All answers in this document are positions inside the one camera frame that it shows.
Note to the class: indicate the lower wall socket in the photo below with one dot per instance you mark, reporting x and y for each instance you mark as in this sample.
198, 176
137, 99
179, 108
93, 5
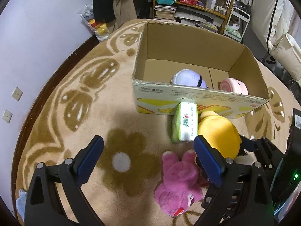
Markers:
7, 115

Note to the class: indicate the wall socket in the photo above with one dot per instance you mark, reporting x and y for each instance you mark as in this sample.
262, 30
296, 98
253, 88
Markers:
7, 115
17, 93

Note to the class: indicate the white-haired blindfolded plush doll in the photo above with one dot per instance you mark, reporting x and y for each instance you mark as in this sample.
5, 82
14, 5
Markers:
187, 77

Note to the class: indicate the upper wall socket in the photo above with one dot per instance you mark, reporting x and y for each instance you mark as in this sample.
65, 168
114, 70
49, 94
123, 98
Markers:
17, 93

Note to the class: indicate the white cushioned chair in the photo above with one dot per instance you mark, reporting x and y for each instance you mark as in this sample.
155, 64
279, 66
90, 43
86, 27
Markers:
275, 23

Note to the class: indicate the light blue slipper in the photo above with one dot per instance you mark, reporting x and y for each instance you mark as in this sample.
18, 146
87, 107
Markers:
21, 203

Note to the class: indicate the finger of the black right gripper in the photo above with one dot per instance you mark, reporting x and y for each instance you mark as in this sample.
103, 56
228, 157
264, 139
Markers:
254, 145

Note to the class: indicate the wooden shelf unit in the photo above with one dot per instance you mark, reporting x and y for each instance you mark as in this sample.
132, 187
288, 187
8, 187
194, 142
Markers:
208, 14

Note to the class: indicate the green tissue pack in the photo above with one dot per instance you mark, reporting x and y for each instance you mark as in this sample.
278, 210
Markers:
185, 123

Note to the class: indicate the beige patterned carpet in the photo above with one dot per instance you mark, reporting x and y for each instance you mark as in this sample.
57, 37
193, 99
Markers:
97, 98

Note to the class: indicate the open cardboard box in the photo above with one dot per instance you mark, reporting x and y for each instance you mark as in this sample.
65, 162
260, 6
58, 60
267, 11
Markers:
164, 49

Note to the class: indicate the white metal trolley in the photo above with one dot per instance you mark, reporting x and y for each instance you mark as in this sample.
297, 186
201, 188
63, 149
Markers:
237, 23

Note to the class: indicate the pink swirl roll plush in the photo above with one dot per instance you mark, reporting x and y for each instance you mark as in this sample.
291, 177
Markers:
233, 85

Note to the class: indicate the yellow dog plush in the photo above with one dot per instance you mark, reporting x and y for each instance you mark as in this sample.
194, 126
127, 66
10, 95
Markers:
220, 133

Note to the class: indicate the beige trench coat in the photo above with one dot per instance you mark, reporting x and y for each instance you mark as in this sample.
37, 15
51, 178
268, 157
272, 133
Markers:
124, 11

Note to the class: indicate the clear bag of toys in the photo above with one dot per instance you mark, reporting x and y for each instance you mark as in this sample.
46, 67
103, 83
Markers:
100, 29

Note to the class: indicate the pink bear plush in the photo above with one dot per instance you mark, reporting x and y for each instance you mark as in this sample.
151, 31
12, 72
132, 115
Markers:
180, 188

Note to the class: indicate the black hanging coat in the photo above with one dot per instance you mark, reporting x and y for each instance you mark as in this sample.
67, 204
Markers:
103, 11

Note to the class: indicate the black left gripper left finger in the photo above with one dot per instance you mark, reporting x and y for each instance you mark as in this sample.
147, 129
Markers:
43, 205

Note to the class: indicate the stack of books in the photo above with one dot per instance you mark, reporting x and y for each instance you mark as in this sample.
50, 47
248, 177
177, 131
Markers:
165, 12

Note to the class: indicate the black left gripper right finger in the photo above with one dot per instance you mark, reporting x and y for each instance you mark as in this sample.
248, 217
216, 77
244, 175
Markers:
237, 195

